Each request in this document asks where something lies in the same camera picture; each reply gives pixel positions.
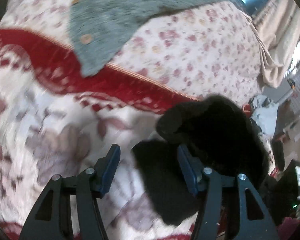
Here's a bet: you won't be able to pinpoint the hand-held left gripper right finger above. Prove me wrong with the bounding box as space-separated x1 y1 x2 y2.
177 144 280 240

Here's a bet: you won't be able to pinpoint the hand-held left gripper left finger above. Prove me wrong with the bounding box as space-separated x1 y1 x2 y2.
19 144 121 240

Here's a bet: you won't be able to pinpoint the black pants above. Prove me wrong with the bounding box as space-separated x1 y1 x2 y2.
131 94 271 227

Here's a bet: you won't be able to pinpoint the white crumpled cloth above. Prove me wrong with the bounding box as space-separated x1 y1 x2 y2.
250 94 281 137

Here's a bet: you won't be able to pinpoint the red and white patterned blanket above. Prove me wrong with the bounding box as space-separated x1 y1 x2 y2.
0 29 274 240

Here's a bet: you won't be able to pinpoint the floral white bedsheet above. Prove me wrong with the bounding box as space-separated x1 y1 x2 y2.
0 0 265 103

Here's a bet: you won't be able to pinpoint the beige curtain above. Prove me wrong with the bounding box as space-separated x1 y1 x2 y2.
251 0 300 88

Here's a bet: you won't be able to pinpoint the blue fluffy cardigan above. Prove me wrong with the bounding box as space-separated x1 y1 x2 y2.
69 0 242 78

